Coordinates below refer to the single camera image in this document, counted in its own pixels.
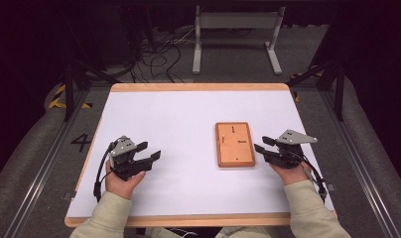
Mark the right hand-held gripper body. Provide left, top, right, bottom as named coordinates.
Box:
left=263, top=129, right=319, bottom=171

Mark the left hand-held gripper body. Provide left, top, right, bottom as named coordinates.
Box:
left=107, top=135, right=154, bottom=181

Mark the wooden photo frame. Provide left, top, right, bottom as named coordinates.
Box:
left=214, top=121, right=257, bottom=169

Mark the person's right hand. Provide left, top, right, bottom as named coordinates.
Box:
left=269, top=161, right=312, bottom=186

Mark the person's left hand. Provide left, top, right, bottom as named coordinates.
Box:
left=104, top=161, right=147, bottom=201

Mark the black metal stand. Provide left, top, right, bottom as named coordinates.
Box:
left=287, top=58, right=346, bottom=122
left=63, top=59, right=120, bottom=122

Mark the grey metal stand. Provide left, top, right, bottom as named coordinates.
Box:
left=192, top=4, right=287, bottom=75

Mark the left hand-held gripper cable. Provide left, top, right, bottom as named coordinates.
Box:
left=92, top=141, right=117, bottom=202

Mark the hand-held gripper cable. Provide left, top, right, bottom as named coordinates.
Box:
left=286, top=150, right=329, bottom=203
left=92, top=141, right=117, bottom=202

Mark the right hand-held gripper cable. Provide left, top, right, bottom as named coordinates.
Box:
left=286, top=150, right=329, bottom=203

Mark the metal floor rail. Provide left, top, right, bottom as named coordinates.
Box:
left=321, top=90, right=401, bottom=238
left=3, top=88, right=90, bottom=238

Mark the tangle of black floor cables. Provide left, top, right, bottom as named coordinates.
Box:
left=128, top=28, right=197, bottom=83

